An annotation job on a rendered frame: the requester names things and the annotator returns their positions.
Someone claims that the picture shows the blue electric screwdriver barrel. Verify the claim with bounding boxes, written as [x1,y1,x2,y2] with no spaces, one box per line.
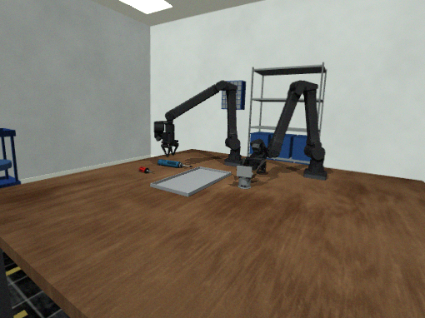
[157,159,185,168]

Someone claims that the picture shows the dark grey cylinder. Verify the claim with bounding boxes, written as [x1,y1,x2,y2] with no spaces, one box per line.
[238,176,251,189]

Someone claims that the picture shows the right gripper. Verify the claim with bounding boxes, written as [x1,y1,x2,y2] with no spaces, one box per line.
[161,132,179,157]

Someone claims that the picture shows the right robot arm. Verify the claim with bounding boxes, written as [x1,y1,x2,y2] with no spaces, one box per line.
[154,81,243,164]

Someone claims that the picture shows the white rimmed tray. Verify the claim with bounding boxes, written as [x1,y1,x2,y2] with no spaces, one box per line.
[150,166,232,196]

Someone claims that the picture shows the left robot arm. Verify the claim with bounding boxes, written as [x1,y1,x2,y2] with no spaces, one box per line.
[250,80,327,176]

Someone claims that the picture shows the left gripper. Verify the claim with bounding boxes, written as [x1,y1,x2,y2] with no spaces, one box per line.
[242,157,266,174]

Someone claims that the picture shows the grey l-shaped bracket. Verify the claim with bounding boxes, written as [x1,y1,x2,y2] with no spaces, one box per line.
[237,166,253,178]

